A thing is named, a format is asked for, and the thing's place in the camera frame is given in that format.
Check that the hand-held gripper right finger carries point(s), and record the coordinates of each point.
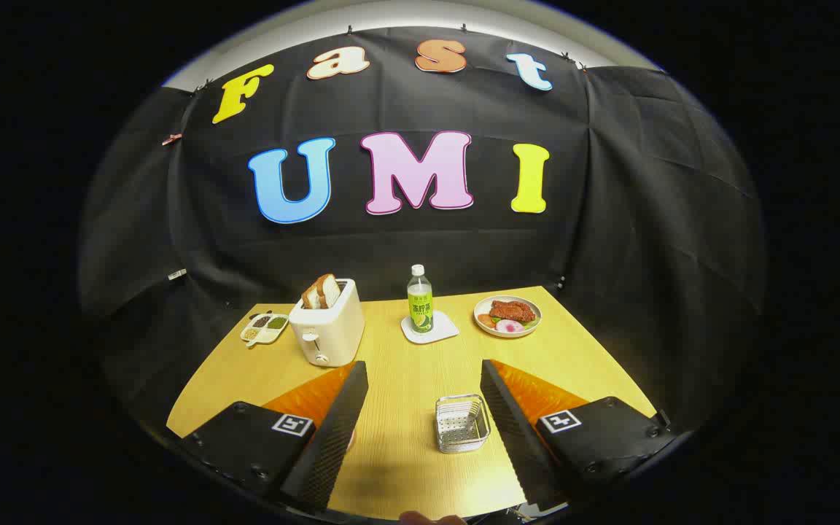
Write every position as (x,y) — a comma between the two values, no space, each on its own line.
(515,437)

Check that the pink round food slice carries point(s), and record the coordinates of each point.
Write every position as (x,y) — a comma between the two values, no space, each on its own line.
(509,326)

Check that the brown meat piece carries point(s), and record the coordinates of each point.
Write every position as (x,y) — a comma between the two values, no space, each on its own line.
(513,311)

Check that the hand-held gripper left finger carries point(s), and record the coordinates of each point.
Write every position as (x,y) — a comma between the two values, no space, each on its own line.
(332,437)

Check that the green label tea bottle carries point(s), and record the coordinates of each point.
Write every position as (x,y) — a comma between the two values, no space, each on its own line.
(420,306)

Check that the white square coaster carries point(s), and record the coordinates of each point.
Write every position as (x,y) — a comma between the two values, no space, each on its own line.
(445,328)

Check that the white toaster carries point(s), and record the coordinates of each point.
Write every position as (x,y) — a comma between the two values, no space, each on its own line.
(329,332)

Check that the toast bread slice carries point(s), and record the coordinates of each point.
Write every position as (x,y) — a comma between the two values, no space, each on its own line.
(310,297)
(329,290)

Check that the silver clip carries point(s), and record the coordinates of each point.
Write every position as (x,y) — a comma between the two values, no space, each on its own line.
(177,274)

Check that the white divided condiment dish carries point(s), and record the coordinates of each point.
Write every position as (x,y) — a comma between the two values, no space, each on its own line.
(265,328)

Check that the orange carrot piece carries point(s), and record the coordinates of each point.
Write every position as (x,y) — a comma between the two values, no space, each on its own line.
(485,320)

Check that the white oval food plate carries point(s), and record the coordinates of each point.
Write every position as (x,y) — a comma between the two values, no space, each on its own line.
(533,324)

